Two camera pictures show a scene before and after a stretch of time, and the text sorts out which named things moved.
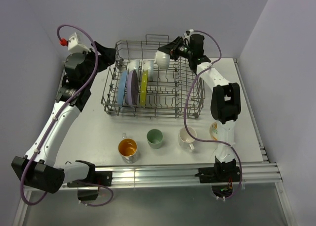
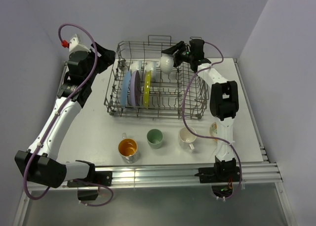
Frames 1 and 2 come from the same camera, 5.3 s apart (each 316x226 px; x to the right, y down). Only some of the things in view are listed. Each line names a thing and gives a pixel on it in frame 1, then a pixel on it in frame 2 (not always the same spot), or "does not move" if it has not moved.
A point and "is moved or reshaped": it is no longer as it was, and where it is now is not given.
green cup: x=154 y=138 does not move
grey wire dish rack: x=140 y=82 does not move
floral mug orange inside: x=128 y=148 does not move
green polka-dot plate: x=143 y=88 is moved or reshaped
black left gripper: x=108 y=56 does not move
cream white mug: x=184 y=139 does not move
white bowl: x=162 y=59 is moved or reshaped
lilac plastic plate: x=132 y=87 is moved or reshaped
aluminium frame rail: x=255 y=174 does not move
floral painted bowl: x=214 y=130 does not move
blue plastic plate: x=121 y=87 is moved or reshaped
